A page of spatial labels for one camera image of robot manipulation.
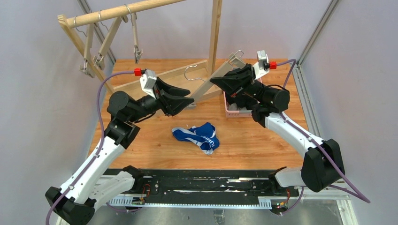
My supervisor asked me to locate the beige hanger with blue underwear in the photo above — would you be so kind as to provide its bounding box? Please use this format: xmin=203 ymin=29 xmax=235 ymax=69
xmin=183 ymin=49 xmax=246 ymax=110

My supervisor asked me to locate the grey white underwear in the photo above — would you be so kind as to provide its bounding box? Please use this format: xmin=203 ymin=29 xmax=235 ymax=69
xmin=228 ymin=103 xmax=246 ymax=111

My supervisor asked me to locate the blue underwear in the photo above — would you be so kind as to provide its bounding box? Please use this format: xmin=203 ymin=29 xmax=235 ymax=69
xmin=171 ymin=122 xmax=220 ymax=155

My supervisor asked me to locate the beige hanger with black underwear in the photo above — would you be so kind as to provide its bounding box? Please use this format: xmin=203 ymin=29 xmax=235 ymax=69
xmin=125 ymin=4 xmax=143 ymax=64

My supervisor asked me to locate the black underwear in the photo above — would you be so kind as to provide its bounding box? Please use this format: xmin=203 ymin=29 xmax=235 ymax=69
xmin=225 ymin=94 xmax=257 ymax=110

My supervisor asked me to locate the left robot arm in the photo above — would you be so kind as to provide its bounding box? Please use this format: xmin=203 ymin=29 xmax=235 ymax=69
xmin=46 ymin=88 xmax=194 ymax=225

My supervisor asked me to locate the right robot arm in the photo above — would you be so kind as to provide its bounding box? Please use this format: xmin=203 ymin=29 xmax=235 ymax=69
xmin=207 ymin=63 xmax=346 ymax=192

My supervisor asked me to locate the empty beige hanger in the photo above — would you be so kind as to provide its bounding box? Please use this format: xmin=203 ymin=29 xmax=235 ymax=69
xmin=75 ymin=24 xmax=95 ymax=78

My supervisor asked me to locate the pink plastic basket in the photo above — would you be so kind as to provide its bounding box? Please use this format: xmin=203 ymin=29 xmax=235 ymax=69
xmin=223 ymin=66 xmax=262 ymax=119

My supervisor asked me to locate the wooden clothes rack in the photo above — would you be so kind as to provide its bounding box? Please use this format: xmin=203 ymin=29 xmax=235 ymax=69
xmin=58 ymin=0 xmax=223 ymax=117

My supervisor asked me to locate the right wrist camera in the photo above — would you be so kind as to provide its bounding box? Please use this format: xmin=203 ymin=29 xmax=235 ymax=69
xmin=253 ymin=50 xmax=270 ymax=80

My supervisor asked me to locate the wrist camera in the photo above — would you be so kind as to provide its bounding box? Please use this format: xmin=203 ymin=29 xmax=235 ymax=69
xmin=253 ymin=50 xmax=270 ymax=80
xmin=139 ymin=69 xmax=157 ymax=98

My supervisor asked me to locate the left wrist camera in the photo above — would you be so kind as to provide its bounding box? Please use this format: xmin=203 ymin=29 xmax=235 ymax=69
xmin=139 ymin=69 xmax=157 ymax=98

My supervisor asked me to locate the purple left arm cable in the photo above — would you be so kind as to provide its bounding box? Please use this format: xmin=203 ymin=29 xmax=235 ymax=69
xmin=45 ymin=68 xmax=142 ymax=225

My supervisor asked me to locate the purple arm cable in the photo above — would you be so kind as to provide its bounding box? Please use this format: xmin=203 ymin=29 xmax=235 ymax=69
xmin=269 ymin=59 xmax=371 ymax=215
xmin=45 ymin=68 xmax=142 ymax=225

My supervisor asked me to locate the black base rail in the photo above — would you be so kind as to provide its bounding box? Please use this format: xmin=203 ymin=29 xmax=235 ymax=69
xmin=93 ymin=168 xmax=312 ymax=206

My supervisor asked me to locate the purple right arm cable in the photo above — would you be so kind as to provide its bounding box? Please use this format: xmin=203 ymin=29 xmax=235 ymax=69
xmin=269 ymin=59 xmax=371 ymax=215

